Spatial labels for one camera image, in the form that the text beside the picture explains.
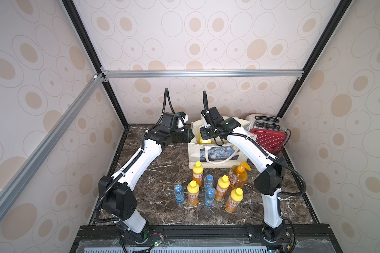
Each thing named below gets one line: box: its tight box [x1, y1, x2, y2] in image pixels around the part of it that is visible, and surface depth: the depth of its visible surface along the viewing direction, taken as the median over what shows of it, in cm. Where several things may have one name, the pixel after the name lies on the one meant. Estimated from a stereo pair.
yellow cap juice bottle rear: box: [192, 160, 204, 187], surface depth 76 cm
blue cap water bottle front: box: [203, 187, 216, 209], surface depth 74 cm
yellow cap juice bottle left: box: [186, 180, 200, 207], surface depth 70 cm
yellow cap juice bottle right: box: [224, 187, 244, 213], surface depth 68 cm
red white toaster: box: [245, 114, 289, 155], surface depth 99 cm
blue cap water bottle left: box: [174, 184, 185, 204], surface depth 75 cm
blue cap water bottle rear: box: [204, 173, 215, 191], surface depth 77 cm
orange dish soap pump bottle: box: [228, 161, 252, 192], surface depth 76 cm
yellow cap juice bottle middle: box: [214, 174, 231, 202], surface depth 72 cm
